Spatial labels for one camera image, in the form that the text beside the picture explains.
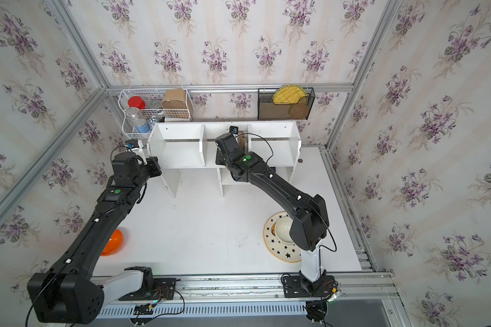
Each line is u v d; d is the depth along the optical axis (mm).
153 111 930
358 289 736
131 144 649
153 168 688
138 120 870
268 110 977
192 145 874
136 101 917
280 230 838
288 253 802
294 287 732
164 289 729
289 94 947
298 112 976
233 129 702
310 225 461
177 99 868
